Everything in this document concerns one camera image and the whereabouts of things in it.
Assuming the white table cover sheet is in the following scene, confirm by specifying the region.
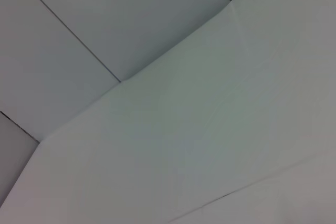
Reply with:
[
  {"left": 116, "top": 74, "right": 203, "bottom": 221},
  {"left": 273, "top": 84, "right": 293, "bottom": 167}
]
[{"left": 0, "top": 0, "right": 336, "bottom": 224}]

